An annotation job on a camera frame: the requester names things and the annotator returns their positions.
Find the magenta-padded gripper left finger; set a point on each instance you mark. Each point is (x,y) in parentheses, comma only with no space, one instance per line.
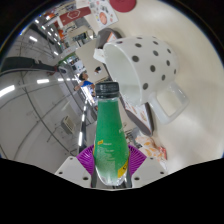
(71,170)

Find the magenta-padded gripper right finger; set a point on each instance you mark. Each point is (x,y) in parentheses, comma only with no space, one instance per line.
(148,170)

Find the green drink bottle black cap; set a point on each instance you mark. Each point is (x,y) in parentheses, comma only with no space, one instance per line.
(110,140)

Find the small red packet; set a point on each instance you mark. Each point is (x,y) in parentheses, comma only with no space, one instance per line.
(162,153)

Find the ceiling air conditioner unit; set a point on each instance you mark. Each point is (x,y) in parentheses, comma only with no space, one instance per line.
(69,124)

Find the person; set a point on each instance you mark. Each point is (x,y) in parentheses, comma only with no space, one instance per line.
(87,83)

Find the group of ceiling lights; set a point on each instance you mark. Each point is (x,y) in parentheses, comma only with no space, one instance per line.
(6,90)

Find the white polka-dot mug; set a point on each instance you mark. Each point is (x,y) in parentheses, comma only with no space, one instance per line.
(146,56)

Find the beige chair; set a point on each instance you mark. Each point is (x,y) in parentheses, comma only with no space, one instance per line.
(85,55)

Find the crumpled white napkin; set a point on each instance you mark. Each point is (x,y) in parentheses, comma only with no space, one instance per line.
(99,55)

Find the flat round red coaster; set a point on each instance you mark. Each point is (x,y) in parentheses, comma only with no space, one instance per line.
(122,5)

